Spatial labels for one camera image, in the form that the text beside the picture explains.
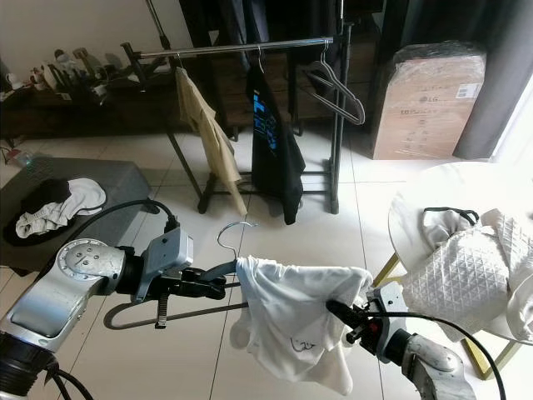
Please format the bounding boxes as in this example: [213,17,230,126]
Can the dark grey hanger silver hook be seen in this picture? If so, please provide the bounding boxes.
[104,221,259,330]

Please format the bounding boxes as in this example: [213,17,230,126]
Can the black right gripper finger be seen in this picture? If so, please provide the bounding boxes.
[329,307,370,334]
[326,300,374,326]

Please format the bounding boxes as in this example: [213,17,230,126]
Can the wrapped brown cardboard box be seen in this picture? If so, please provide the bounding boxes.
[371,46,488,161]

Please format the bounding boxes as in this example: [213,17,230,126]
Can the round white table gold legs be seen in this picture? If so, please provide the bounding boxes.
[375,162,533,380]

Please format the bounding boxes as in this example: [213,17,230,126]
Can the gold coloured ornament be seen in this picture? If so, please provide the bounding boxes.
[72,48,92,74]

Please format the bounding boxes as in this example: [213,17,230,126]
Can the white smooth shirt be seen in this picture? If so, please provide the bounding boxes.
[229,257,371,397]

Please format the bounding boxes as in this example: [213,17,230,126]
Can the black clothes rack silver bar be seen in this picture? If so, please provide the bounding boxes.
[125,0,355,216]

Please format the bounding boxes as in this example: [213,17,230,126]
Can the white quilted cloth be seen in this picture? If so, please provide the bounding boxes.
[404,210,533,343]

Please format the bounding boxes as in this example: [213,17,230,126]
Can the black T-shirt blue print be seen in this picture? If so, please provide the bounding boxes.
[246,67,307,226]

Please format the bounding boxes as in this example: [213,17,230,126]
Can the small clear device green light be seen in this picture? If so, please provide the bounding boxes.
[12,150,44,169]

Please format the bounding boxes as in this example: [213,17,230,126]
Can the white ribbed knit garment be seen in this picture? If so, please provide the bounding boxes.
[14,183,107,243]

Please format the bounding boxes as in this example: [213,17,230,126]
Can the black hanging garments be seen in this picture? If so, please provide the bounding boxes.
[179,0,384,53]

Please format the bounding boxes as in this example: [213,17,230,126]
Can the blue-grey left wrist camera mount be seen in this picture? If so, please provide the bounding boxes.
[143,229,194,288]

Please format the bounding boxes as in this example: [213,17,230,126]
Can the beige hanging shirt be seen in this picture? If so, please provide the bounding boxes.
[175,69,248,218]

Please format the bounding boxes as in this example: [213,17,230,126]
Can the white garment black trim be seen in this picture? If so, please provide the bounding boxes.
[421,207,481,251]

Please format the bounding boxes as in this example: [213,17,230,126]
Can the grey leaning pole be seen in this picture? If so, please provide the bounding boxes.
[146,0,173,57]

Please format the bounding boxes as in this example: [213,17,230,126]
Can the grey empty clothes hanger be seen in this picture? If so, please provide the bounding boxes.
[302,46,367,123]
[302,48,365,126]

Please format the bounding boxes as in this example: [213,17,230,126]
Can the dark blue hanging garment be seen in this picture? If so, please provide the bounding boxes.
[214,0,269,48]

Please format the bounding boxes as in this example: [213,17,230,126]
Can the grey fabric ottoman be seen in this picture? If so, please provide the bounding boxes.
[0,158,147,272]

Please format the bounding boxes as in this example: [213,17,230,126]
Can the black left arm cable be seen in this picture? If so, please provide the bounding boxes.
[83,200,184,268]

